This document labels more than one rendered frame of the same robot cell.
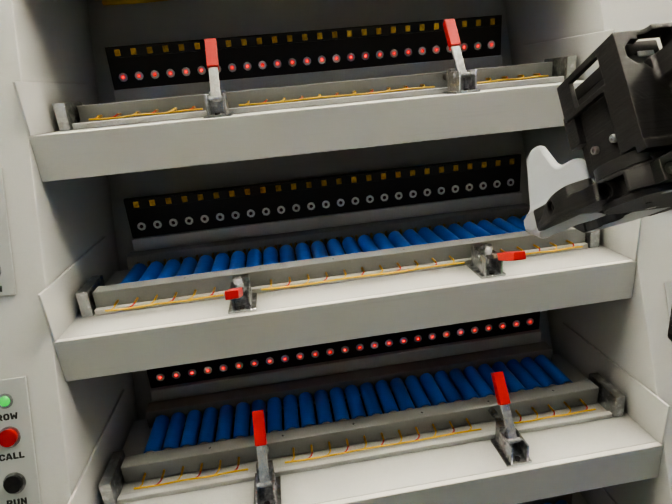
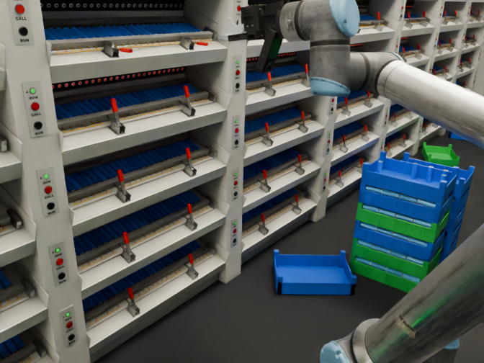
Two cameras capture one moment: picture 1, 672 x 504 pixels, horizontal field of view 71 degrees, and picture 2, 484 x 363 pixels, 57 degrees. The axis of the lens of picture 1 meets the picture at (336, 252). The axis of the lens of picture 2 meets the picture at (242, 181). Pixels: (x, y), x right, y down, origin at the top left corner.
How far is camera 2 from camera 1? 0.90 m
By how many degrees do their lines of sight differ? 50
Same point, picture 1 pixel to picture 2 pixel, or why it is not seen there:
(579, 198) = (244, 37)
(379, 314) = (158, 61)
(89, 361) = (60, 75)
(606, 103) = (251, 16)
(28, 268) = (38, 31)
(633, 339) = (222, 75)
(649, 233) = not seen: hidden behind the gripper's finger
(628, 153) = (255, 29)
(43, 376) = (46, 81)
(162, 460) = (70, 121)
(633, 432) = (219, 106)
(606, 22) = not seen: outside the picture
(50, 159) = not seen: outside the picture
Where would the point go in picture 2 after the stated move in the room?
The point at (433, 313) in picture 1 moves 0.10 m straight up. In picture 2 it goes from (173, 62) to (171, 25)
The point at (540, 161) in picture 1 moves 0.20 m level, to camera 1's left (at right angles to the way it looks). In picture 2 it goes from (230, 21) to (166, 24)
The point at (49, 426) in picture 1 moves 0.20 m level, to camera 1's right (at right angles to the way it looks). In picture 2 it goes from (49, 101) to (127, 91)
